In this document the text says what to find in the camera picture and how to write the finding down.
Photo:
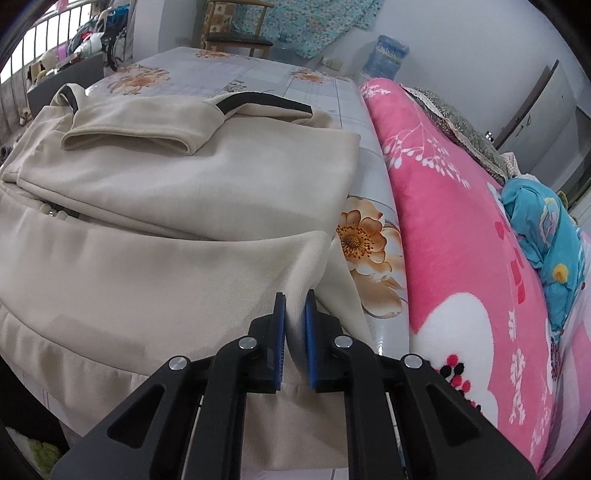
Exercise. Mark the wooden chair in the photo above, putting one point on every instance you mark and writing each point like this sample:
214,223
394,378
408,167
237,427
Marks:
240,39

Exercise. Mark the pile of assorted clothes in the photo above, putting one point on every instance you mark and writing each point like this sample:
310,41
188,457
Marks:
92,32

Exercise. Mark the teal floral cloth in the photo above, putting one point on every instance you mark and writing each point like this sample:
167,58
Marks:
314,23

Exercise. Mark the cream zip jacket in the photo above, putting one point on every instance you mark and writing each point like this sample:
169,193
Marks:
161,207

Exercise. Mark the green white plush toy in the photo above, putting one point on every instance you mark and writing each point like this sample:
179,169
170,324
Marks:
44,454

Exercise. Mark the white wall socket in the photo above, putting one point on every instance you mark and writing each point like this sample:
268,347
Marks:
332,63

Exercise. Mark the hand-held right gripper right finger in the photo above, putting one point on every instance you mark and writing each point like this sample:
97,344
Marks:
311,346

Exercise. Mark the dark grey cabinet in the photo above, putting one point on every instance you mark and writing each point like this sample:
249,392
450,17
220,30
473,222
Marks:
69,76

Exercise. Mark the pink floral blanket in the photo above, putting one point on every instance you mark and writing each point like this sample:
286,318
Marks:
452,230

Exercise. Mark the metal window railing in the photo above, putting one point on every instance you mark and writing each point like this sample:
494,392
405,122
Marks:
41,23

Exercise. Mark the blue water jug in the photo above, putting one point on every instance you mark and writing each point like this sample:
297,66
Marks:
388,55

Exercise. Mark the grey lace pillow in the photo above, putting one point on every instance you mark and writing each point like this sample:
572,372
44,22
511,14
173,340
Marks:
461,124

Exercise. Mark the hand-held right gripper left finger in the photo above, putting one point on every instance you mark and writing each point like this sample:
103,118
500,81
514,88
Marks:
278,346

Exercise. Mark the teal printed cloth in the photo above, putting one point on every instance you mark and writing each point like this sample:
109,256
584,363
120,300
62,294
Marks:
540,221

